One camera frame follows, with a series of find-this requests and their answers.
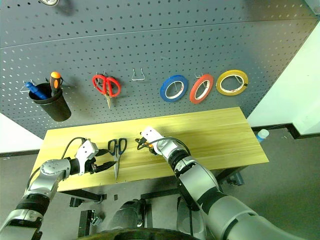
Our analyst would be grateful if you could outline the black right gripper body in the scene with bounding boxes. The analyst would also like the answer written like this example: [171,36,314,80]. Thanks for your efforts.
[139,136,157,154]

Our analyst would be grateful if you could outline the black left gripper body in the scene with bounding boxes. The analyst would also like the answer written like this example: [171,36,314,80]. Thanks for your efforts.
[83,156,100,175]

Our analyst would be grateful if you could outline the blue tape roll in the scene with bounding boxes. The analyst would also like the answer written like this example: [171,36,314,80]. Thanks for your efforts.
[159,74,190,103]

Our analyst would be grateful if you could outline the red tape roll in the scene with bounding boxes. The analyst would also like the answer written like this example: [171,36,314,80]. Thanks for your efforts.
[189,73,215,104]

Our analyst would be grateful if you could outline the yellow tape roll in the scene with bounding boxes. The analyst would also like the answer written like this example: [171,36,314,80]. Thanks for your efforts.
[215,69,249,96]

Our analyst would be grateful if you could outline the grey metal pegboard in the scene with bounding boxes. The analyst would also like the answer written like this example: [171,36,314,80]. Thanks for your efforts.
[0,0,320,139]

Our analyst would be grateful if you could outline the grey rounded housing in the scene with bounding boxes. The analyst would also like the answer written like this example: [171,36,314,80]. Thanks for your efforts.
[109,198,147,230]
[176,197,208,238]

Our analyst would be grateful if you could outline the black plastic cup holder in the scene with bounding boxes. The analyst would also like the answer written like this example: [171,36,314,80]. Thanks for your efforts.
[28,82,72,123]

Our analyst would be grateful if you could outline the blue marker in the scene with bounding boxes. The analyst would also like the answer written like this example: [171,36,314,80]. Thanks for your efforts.
[24,81,50,100]

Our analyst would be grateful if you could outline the clear bottle blue cap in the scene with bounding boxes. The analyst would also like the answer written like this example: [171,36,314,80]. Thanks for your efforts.
[256,128,270,143]

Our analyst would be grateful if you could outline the black blue handled scissors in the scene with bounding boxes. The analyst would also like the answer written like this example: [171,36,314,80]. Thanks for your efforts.
[107,137,128,181]

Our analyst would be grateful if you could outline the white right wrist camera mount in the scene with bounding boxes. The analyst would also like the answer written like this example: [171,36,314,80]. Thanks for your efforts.
[140,126,167,156]

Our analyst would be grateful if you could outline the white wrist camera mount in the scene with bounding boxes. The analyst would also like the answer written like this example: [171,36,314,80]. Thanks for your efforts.
[74,139,99,176]
[140,126,167,156]

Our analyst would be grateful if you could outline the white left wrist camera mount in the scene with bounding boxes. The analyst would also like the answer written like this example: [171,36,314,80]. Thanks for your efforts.
[74,139,99,176]

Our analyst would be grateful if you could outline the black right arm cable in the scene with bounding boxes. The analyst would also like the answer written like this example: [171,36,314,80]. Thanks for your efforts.
[136,136,192,156]

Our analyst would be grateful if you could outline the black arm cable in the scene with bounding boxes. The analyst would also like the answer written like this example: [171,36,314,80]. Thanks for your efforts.
[61,136,87,160]
[136,136,192,156]

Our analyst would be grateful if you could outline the black metal table frame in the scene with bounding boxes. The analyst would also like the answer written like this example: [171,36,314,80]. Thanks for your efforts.
[67,166,245,240]

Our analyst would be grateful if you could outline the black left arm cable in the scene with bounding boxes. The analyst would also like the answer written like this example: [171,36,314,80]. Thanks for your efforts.
[61,136,87,160]

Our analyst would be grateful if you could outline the red handled scissors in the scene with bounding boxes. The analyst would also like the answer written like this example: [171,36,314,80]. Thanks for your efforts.
[91,73,122,110]

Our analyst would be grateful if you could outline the silver wire pegboard hook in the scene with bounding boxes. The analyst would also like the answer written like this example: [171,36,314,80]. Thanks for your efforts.
[131,67,146,82]

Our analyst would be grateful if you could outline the orange black handled screwdriver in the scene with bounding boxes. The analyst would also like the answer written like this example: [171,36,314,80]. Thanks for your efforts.
[49,71,62,97]

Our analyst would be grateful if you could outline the silver wire cup hook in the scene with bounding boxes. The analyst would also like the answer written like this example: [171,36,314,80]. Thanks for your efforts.
[19,80,35,94]

